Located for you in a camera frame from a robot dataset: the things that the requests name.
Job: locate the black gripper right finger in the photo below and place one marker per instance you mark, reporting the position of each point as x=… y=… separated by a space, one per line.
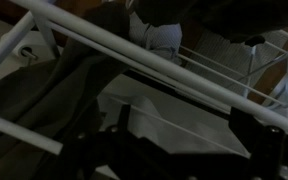
x=267 y=144

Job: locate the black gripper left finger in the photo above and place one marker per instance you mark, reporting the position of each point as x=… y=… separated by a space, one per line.
x=129 y=157

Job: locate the white towel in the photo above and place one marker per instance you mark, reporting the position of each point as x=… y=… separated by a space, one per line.
x=172 y=124

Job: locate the dark grey hanging cloth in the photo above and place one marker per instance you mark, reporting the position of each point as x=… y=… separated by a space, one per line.
x=58 y=99

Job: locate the light blue patterned cloth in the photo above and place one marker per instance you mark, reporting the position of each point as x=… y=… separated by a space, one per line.
x=163 y=41

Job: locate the black garment on rack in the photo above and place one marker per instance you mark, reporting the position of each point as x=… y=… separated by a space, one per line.
x=239 y=21

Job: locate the white metal drying rack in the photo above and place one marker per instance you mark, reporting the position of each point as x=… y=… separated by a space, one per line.
x=51 y=18

